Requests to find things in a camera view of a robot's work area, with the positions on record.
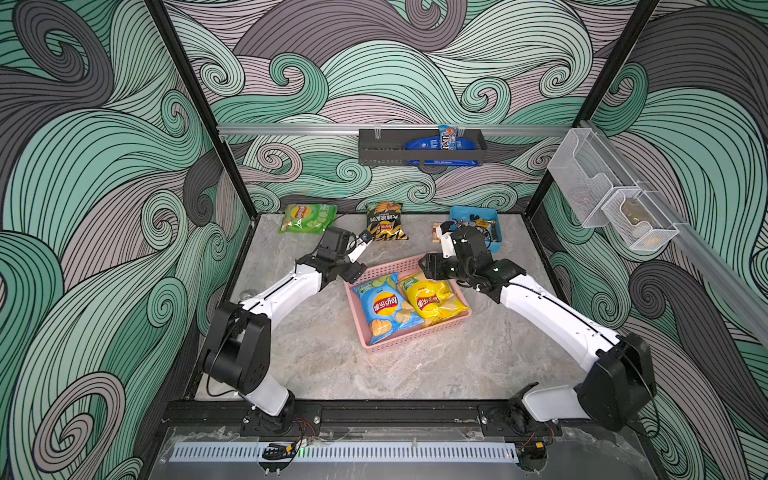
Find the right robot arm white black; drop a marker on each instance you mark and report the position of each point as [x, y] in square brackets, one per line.
[620, 379]

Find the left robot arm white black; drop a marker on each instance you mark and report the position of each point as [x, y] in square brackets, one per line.
[237, 348]

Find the black frame post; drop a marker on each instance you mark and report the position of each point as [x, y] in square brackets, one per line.
[178, 55]
[617, 57]

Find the blue cookie package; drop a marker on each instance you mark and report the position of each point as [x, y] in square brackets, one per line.
[434, 143]

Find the black wall shelf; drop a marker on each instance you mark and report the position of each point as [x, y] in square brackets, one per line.
[387, 147]

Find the green potato chips bag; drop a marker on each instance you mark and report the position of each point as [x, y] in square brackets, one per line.
[308, 218]

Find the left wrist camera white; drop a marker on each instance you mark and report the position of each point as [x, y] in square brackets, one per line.
[359, 245]

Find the small blue snack pack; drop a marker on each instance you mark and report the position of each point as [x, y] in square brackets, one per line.
[447, 138]

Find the right black frame post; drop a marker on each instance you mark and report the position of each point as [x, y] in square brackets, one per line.
[617, 57]

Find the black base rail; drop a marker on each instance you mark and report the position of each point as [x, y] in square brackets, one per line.
[491, 416]

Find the back aluminium rail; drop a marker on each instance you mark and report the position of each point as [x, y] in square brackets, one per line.
[336, 129]

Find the blue potato chips bag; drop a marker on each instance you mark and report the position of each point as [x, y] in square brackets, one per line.
[385, 309]

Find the yellow potato chips bag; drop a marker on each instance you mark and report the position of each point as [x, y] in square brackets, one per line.
[434, 301]

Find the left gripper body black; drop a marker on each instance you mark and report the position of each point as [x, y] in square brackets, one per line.
[346, 270]

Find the black potato chips bag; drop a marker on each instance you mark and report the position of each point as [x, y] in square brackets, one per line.
[384, 221]

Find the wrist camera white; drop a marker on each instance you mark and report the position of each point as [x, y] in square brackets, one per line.
[451, 239]
[359, 245]

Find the large clear wall bin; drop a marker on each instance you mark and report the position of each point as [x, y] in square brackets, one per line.
[588, 170]

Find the left black frame post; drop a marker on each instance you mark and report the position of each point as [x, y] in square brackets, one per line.
[178, 55]

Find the blue tray with small items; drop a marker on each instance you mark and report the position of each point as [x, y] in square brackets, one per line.
[485, 220]

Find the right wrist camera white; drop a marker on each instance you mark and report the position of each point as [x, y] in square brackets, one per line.
[451, 239]

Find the right aluminium rail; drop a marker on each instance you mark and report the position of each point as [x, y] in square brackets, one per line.
[739, 297]

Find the small clear wall bin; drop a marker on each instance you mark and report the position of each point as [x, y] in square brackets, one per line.
[639, 220]

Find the aluminium rail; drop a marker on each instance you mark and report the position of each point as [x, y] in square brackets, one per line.
[336, 129]
[739, 297]

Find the small red beige snack box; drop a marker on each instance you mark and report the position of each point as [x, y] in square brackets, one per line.
[436, 231]

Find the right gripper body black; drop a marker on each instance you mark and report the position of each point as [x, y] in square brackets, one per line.
[452, 267]

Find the white slotted cable duct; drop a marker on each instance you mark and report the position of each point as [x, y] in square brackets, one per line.
[349, 452]

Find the pink plastic basket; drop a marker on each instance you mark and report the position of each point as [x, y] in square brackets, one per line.
[406, 266]

